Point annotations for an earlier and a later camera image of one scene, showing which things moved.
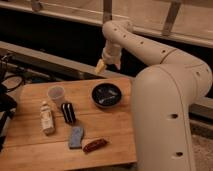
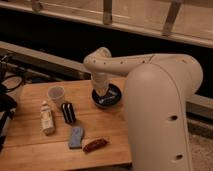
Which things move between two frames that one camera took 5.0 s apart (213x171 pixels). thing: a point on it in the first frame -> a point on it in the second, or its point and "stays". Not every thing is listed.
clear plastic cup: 56,94 stays
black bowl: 106,95 stays
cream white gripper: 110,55 -> 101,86
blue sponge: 76,137 stays
